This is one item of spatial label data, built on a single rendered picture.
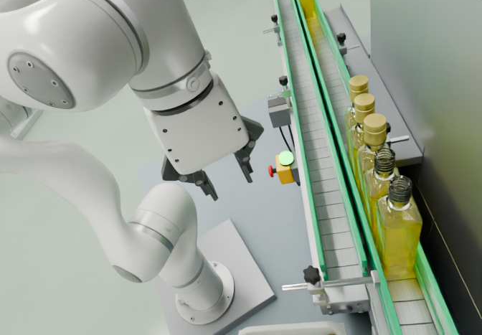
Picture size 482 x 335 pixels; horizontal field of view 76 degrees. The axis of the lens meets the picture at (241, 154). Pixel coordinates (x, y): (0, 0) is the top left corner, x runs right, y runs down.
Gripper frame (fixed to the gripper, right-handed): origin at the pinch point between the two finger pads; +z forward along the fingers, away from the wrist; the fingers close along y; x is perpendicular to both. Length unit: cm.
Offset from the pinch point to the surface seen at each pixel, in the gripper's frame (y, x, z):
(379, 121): -25.7, -1.1, 5.5
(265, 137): -21, -74, 64
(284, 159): -16, -31, 37
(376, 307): -13.5, 14.5, 33.8
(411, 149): -44, -12, 34
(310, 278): -4.6, 9.5, 20.7
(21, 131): 215, -363, 132
